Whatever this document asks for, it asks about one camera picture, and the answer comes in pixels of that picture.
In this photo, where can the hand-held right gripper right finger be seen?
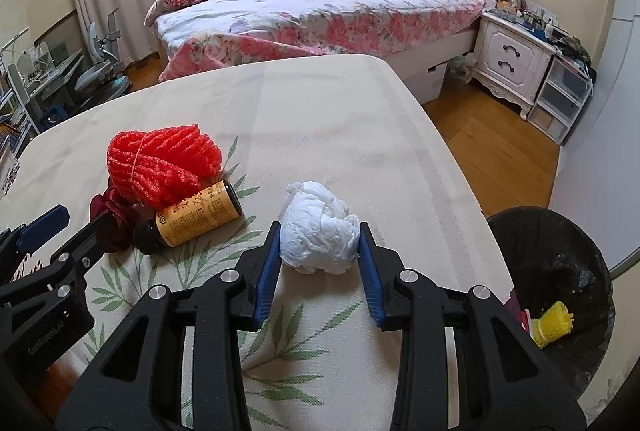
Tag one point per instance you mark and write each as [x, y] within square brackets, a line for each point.
[372, 281]

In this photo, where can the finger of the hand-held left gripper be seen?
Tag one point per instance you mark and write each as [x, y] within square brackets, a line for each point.
[85, 246]
[42, 226]

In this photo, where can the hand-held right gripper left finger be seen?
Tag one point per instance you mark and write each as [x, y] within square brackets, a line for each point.
[265, 281]

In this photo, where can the white tissue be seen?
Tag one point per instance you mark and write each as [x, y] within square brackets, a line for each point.
[320, 231]

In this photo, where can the trash bin with black bag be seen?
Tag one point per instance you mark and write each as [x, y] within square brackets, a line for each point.
[550, 261]

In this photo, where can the dark red cloth scrunchie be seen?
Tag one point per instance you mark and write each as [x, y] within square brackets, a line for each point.
[120, 223]

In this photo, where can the brown bottle with yellow label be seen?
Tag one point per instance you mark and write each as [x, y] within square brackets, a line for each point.
[195, 216]

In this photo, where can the bookshelf with books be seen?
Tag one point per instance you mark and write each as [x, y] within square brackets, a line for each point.
[7, 131]

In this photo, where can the blue stool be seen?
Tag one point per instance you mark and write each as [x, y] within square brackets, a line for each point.
[54, 116]

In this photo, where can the red foam fruit net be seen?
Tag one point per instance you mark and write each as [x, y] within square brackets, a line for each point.
[160, 161]

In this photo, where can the grey study desk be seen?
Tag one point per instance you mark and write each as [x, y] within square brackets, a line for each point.
[45, 71]

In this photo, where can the grey desk chair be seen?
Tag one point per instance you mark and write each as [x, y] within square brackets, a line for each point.
[102, 71]

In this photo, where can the yellow foam fruit net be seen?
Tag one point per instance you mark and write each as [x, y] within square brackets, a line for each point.
[552, 323]

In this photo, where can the white storage box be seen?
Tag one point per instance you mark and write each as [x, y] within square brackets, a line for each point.
[427, 83]

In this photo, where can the clear plastic bag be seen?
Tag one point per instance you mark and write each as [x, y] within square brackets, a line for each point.
[460, 68]

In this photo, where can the clear plastic drawer unit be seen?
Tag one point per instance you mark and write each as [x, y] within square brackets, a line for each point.
[560, 101]

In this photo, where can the white nightstand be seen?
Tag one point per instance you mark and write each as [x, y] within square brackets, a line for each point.
[510, 56]

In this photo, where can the bed with floral bedding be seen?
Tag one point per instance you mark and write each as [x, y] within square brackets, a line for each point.
[325, 21]

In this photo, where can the clutter of small bottles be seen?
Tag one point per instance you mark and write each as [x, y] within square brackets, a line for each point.
[530, 18]

